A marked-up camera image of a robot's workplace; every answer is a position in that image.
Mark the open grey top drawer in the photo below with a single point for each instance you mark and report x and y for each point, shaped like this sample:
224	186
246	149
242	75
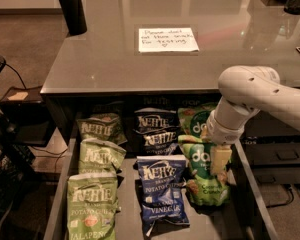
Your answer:
243	217

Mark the dark lower drawer unit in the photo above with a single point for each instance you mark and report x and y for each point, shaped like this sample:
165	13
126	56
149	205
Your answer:
272	149

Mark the hidden back Kettle bag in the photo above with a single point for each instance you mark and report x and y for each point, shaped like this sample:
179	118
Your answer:
115	107

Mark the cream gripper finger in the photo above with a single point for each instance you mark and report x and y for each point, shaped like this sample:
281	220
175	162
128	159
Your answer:
220	156

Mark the rear green Kettle chip bag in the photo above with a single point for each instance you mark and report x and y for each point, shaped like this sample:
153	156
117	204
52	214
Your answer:
104	126

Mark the middle blue Kettle chip bag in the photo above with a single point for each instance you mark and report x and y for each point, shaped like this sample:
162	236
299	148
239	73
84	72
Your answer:
160	143

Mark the white handwritten paper note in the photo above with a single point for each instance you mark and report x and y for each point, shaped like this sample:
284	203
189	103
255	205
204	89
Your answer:
153	40

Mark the black cylindrical post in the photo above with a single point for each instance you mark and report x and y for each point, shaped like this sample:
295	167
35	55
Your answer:
74	16

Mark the dark side table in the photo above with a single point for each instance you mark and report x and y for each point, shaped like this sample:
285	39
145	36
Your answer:
28	111

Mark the front blue Kettle chip bag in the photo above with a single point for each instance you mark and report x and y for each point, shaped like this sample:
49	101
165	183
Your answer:
162	180

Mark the front green Kettle jalapeno bag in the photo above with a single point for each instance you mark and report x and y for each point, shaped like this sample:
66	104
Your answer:
91	206

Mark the green dang chip bag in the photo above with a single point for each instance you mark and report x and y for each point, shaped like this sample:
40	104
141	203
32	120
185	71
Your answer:
193	119
203	188

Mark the rear blue Kettle chip bag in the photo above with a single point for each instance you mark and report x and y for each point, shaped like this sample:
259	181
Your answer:
154	119

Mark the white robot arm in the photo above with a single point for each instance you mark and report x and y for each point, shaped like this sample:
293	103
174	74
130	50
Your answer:
245	91

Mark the blue kettle chip bag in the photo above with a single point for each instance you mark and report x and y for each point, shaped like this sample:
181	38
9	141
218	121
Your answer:
162	180
154	119
160	143

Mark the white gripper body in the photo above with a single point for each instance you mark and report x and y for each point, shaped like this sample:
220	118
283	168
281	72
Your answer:
222	131

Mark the dark clutter at left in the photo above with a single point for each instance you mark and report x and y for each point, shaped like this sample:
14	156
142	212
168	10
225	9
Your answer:
13	168

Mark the green kettle chip bag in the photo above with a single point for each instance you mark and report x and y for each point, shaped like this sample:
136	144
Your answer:
104	126
100	156

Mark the middle green Kettle chip bag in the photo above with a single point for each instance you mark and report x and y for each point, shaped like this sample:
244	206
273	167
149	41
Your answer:
100	156

